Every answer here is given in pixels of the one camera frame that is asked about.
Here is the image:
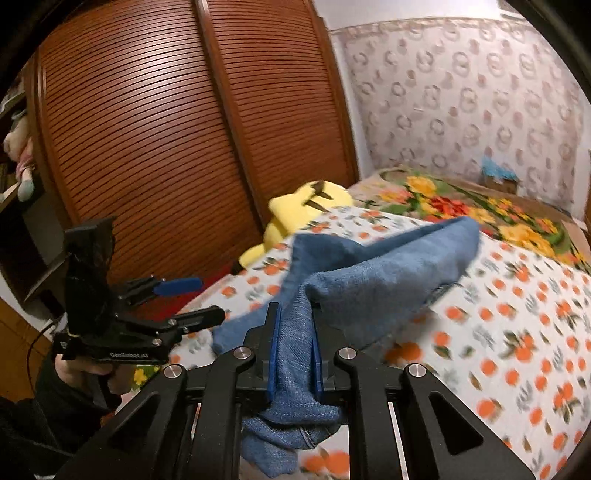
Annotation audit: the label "blue plastic bag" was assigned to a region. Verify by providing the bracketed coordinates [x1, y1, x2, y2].
[481, 154, 515, 178]

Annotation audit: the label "person's left forearm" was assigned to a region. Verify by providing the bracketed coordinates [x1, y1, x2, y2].
[0, 355, 121, 480]

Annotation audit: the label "blue denim pants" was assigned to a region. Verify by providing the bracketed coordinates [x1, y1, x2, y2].
[211, 216, 481, 476]

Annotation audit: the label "wooden louvered wardrobe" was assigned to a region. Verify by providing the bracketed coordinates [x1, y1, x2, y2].
[25, 0, 266, 324]

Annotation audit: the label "brown slatted wardrobe door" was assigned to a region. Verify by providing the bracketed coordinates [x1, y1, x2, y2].
[196, 0, 361, 222]

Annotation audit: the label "pastel stuffed doll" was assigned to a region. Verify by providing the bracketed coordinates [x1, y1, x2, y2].
[2, 108, 38, 201]

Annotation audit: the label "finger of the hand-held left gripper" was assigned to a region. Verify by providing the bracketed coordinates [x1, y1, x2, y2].
[148, 306, 226, 339]
[115, 275, 203, 306]

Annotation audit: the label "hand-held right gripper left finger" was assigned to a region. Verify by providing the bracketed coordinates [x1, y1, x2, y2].
[55, 302, 282, 480]

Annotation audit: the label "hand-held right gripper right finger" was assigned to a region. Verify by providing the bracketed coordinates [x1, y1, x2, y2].
[311, 314, 539, 480]

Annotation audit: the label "brown cardboard box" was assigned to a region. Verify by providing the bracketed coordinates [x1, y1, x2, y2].
[480, 166, 520, 195]

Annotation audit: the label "person's left hand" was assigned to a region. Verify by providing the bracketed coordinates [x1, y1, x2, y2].
[54, 357, 139, 398]

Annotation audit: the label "red cloth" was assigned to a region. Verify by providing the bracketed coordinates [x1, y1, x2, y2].
[185, 263, 245, 301]

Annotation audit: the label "floral bed blanket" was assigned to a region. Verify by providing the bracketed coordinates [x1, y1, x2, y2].
[348, 166, 591, 273]

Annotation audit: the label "black cable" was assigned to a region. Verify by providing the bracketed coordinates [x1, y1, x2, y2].
[25, 318, 61, 374]

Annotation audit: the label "circle pattern lace curtain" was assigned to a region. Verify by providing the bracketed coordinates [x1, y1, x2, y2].
[330, 18, 589, 217]

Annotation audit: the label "yellow plush toy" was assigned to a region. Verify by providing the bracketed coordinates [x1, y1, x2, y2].
[231, 180, 355, 274]

